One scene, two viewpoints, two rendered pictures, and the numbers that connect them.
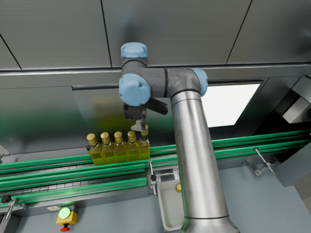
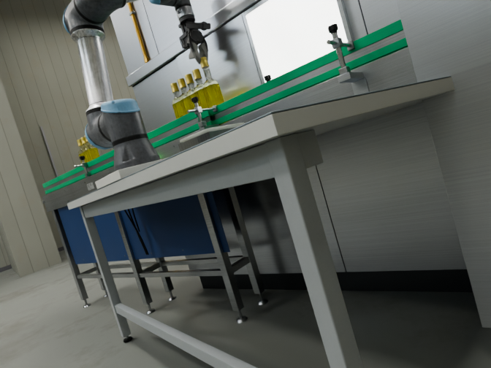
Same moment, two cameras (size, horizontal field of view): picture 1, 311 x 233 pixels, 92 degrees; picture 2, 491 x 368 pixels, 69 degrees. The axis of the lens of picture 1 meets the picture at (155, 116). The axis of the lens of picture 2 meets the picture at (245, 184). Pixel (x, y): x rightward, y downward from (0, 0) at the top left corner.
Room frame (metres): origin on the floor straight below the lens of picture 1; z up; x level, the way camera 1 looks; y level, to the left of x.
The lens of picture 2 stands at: (-0.53, -1.29, 0.69)
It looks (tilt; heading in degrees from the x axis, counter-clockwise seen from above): 3 degrees down; 53
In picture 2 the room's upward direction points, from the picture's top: 17 degrees counter-clockwise
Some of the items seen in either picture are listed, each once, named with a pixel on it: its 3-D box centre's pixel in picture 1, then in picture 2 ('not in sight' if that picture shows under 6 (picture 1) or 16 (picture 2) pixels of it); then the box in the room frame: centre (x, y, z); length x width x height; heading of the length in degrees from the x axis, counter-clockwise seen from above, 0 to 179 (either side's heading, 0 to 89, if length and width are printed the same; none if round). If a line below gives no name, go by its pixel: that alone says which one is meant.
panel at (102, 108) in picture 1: (171, 110); (250, 53); (0.60, -0.09, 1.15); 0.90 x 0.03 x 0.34; 103
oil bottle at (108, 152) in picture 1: (110, 156); (191, 114); (0.39, 0.22, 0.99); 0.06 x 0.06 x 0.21; 12
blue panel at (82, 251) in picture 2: not in sight; (135, 220); (0.20, 0.86, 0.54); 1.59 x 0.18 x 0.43; 103
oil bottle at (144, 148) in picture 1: (144, 151); (215, 102); (0.43, 0.05, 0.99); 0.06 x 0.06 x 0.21; 13
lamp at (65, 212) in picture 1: (64, 212); not in sight; (0.16, 0.40, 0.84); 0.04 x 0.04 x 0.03
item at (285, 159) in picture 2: not in sight; (172, 287); (-0.09, -0.13, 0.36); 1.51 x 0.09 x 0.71; 90
